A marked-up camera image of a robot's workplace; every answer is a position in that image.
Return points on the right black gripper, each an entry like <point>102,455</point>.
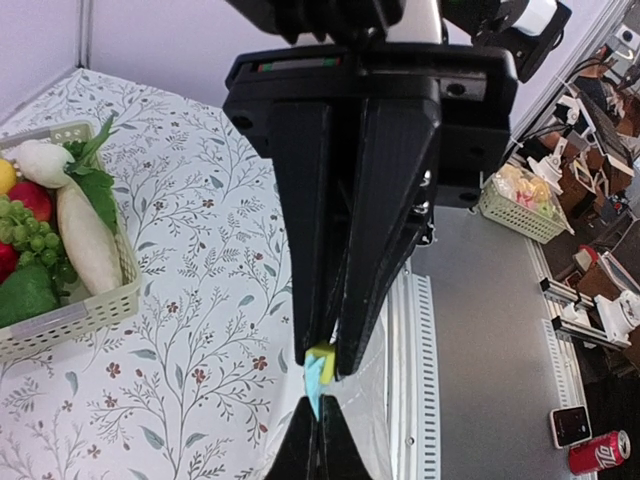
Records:
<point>390,98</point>

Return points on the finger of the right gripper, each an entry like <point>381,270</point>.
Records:
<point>300,153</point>

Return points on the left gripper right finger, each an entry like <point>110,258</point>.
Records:
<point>339,458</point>

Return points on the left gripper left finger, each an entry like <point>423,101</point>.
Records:
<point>297,456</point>

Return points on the clear zip top bag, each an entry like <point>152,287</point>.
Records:
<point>361,396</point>

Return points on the floral table mat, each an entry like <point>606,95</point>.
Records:
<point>199,383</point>

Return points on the background basket of toys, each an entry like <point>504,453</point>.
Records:
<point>524,202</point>

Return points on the white toy radish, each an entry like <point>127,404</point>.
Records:
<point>87,216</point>

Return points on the white handheld device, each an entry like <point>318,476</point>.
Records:
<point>570,426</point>

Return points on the beige perforated plastic basket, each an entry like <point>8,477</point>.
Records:
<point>79,311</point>

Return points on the red soda can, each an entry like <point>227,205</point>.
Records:
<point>600,453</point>

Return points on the red toy apple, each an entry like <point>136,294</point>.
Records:
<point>34,197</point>

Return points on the green toy grapes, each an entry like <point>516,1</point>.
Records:
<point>35,242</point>

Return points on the yellow toy apple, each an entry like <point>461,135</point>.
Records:
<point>8,176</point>

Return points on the green toy vegetable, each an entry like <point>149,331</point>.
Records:
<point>26,293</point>

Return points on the red toy pepper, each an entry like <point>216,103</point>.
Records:
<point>8,261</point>

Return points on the left aluminium frame post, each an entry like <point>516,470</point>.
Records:
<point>84,33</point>

